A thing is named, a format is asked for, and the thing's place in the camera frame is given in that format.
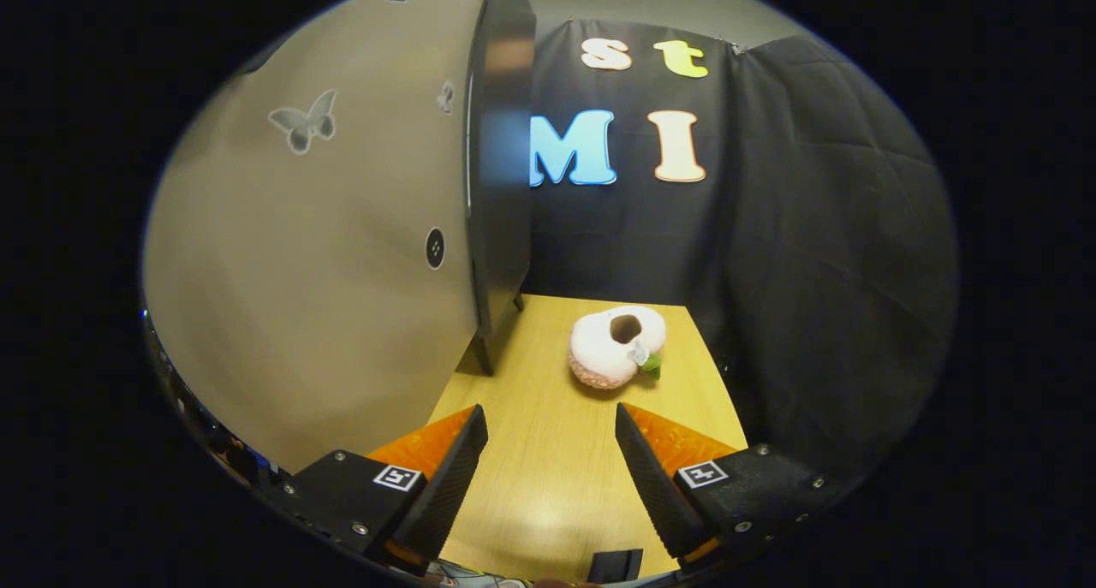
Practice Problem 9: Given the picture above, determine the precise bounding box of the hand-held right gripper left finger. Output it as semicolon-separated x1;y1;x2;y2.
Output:
281;404;489;576

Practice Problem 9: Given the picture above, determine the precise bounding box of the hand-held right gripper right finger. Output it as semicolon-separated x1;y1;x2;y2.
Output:
615;401;850;572

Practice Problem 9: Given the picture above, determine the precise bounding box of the beige cabinet door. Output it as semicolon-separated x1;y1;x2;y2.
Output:
141;0;480;478

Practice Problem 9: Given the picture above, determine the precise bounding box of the pink plush donut toy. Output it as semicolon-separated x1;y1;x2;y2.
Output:
568;304;668;391

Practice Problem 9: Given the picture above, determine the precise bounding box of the black backdrop cloth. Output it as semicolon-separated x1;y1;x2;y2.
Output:
522;16;960;473

